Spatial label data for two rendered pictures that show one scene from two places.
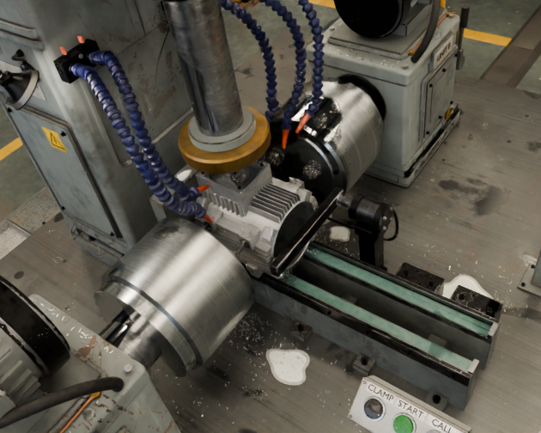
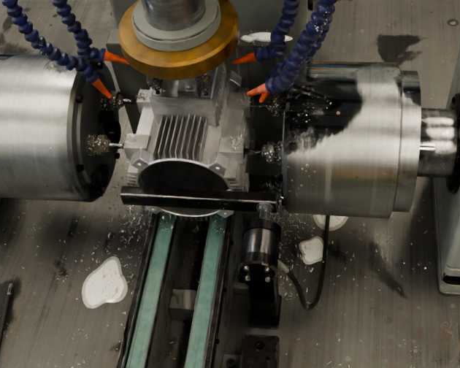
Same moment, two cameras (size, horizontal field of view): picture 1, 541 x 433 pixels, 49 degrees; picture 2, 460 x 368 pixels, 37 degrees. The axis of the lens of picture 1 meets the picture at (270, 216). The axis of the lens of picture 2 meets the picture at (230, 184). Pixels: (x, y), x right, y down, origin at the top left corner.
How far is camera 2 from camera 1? 0.87 m
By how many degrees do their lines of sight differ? 39
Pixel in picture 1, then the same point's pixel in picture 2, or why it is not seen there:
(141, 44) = not seen: outside the picture
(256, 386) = (69, 267)
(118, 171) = not seen: outside the picture
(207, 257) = (43, 117)
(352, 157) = (311, 182)
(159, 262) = (12, 82)
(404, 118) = not seen: outside the picture
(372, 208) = (251, 246)
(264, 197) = (181, 125)
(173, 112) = not seen: outside the picture
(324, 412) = (60, 344)
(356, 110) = (373, 141)
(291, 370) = (98, 290)
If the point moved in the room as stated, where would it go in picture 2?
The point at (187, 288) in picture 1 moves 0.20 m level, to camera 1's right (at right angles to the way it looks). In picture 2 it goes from (1, 123) to (61, 203)
